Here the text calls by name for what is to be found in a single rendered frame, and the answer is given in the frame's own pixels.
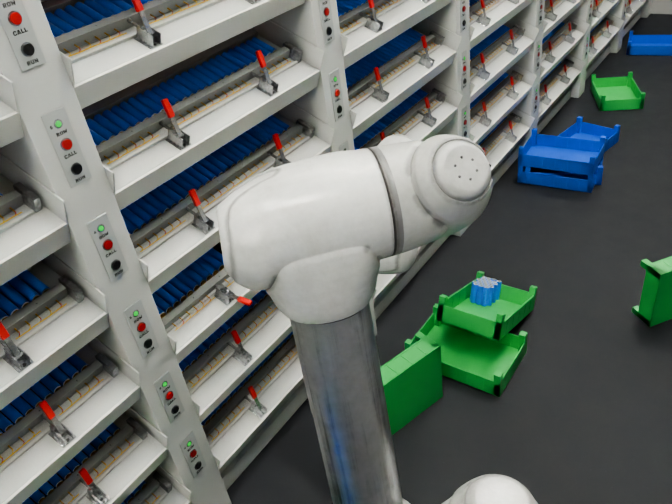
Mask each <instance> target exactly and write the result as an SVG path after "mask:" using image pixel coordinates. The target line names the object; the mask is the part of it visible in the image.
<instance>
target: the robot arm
mask: <svg viewBox="0 0 672 504"><path fill-rule="evenodd" d="M491 178H492V177H491V169H490V165H489V162H488V160H487V158H486V154H485V152H484V150H483V149H482V148H481V147H480V146H479V145H478V144H476V143H475V142H473V141H471V140H469V139H467V138H465V137H461V136H457V135H436V136H433V137H430V138H428V139H427V140H425V141H424V142H423V141H420V140H415V141H414V140H413V139H412V138H410V137H408V136H405V135H400V134H395V135H391V136H388V137H386V138H384V139H383V140H382V141H381V142H380V144H379V145H378V146H375V147H370V148H364V149H358V150H348V151H337V152H332V153H327V154H323V155H318V156H314V157H310V158H306V159H302V160H298V161H295V162H291V163H288V164H285V165H281V166H278V167H275V168H273V169H270V170H267V171H265V172H263V173H260V174H258V175H256V176H254V177H252V178H251V179H249V180H247V181H245V182H244V183H242V184H241V185H239V186H238V187H236V188H235V189H234V190H233V191H231V192H230V194H229V195H228V196H227V197H226V198H225V199H224V200H223V201H222V202H221V203H220V204H218V207H217V209H216V213H217V221H218V228H219V236H220V243H221V250H222V256H223V263H224V269H225V271H226V272H227V274H228V275H229V276H230V277H231V278H232V279H234V281H235V282H236V283H237V284H239V285H241V286H243V287H245V288H247V289H250V290H253V291H259V290H266V292H267V293H268V295H269V296H270V297H271V299H272V300H273V302H274V304H275V305H276V307H277V308H278V309H279V310H280V311H281V312H282V313H283V314H284V315H285V316H286V317H288V318H289V319H290V322H291V326H292V331H293V335H294V339H295V344H296V348H297V352H298V357H299V361H300V366H301V370H302V374H303V379H304V383H305V387H306V392H307V396H308V400H309V405H310V409H311V413H312V415H313V418H314V423H315V427H316V431H317V436H318V440H319V445H320V449H321V453H322V458H323V462H324V467H325V471H326V475H327V480H328V484H329V488H330V493H331V497H332V502H333V504H410V503H409V502H408V501H406V500H405V499H403V498H402V495H401V489H400V483H399V477H398V471H397V465H396V459H395V453H394V447H393V441H392V435H391V429H390V423H389V417H388V411H387V405H386V399H385V393H384V387H383V381H382V375H381V369H380V363H379V357H378V351H377V345H376V339H375V333H374V327H373V321H372V315H371V309H370V303H369V301H370V300H371V298H372V295H373V293H374V291H375V288H376V284H377V276H378V274H401V273H404V272H407V271H408V270H409V269H410V268H411V267H412V266H413V264H414V263H415V261H416V258H417V255H418V249H419V247H421V246H423V245H426V244H428V243H431V242H433V241H436V240H438V239H439V238H442V237H446V236H450V235H452V234H454V233H456V232H458V231H460V230H462V229H464V228H465V227H467V226H469V225H470V224H471V223H473V222H474V221H475V220H476V219H477V218H478V217H479V216H480V215H481V214H482V213H483V211H484V210H485V208H486V206H487V204H488V202H489V199H490V197H491V194H492V189H493V179H491ZM442 504H538V503H537V502H536V500H535V499H534V497H533V496H532V494H531V493H530V492H529V490H528V489H527V488H526V487H525V486H524V485H522V484H521V483H520V482H518V481H517V480H515V479H513V478H511V477H508V476H505V475H499V474H487V475H482V476H479V477H477V478H474V479H472V480H470V481H468V482H467V483H465V484H463V485H462V486H461V487H459V488H458V489H457V490H456V491H455V493H454V494H453V496H452V497H450V498H449V499H448V500H446V501H445V502H443V503H442Z"/></svg>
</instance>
